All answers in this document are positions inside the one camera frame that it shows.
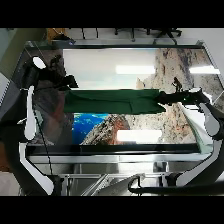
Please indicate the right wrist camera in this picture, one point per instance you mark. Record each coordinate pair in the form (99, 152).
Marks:
(177, 85)

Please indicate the dark green shirt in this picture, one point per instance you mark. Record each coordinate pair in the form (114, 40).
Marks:
(113, 101)

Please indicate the silver frame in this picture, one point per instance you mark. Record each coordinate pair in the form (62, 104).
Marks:
(100, 158)

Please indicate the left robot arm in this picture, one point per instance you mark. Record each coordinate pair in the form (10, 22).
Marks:
(30, 113)

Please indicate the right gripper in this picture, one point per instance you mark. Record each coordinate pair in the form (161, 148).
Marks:
(165, 97)

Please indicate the brown garment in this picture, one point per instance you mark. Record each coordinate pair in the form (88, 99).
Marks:
(5, 158)

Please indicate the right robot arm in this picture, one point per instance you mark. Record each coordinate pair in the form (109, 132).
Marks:
(211, 123)

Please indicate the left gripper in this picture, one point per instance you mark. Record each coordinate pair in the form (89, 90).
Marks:
(70, 82)

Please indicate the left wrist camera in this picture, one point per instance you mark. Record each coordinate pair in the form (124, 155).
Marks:
(56, 62)

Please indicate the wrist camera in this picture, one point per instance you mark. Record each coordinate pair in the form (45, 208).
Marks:
(177, 85)
(56, 62)

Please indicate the black office chair base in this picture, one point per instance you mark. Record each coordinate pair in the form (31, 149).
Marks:
(168, 32)

